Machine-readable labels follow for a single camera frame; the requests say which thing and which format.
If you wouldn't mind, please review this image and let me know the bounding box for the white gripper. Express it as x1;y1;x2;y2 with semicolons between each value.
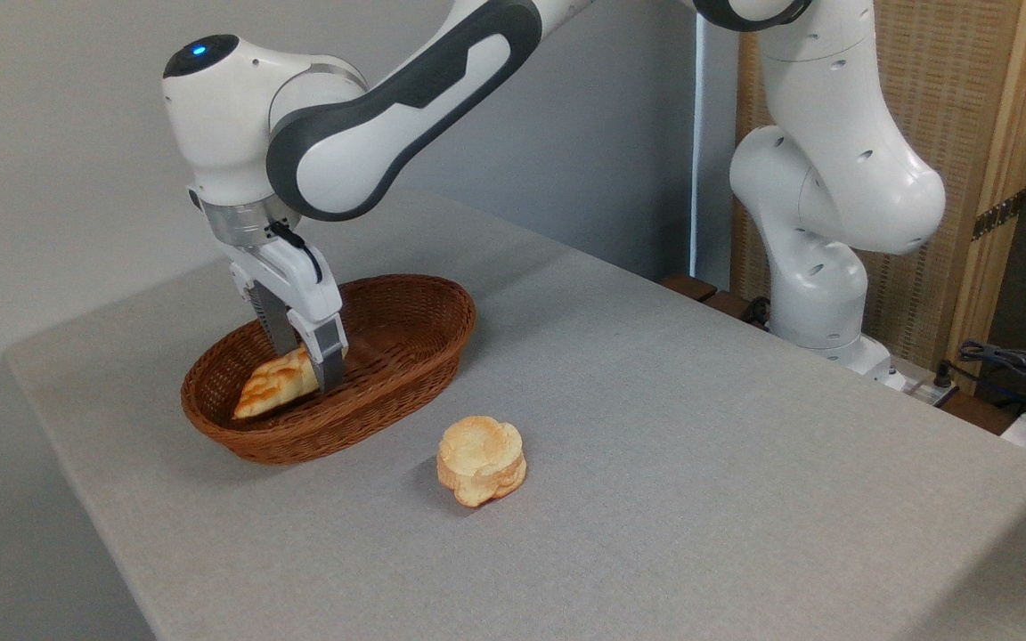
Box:
226;237;351;395

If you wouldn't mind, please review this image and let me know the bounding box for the braided golden bread loaf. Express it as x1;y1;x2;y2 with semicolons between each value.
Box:
232;345;321;421

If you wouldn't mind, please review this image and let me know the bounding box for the round golden bread roll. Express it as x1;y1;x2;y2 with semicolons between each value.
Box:
436;416;529;508

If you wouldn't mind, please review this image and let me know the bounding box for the brown wicker basket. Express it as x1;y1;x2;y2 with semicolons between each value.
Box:
181;274;477;467

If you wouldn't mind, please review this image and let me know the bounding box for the dark wooden base block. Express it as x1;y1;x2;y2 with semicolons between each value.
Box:
703;290;772;331
659;272;720;304

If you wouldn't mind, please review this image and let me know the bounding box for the wooden woven folding screen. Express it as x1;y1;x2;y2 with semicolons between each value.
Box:
731;0;1026;394

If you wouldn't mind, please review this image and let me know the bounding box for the dark metal screen hinge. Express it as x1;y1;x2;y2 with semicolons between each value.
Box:
972;189;1026;242

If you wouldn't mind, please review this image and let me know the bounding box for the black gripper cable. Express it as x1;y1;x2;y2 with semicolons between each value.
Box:
267;220;325;285

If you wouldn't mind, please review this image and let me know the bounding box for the white vertical wall post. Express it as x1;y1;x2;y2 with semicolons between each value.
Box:
691;13;741;288

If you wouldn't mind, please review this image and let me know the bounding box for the grey cable bundle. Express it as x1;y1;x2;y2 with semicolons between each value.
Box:
939;339;1026;406

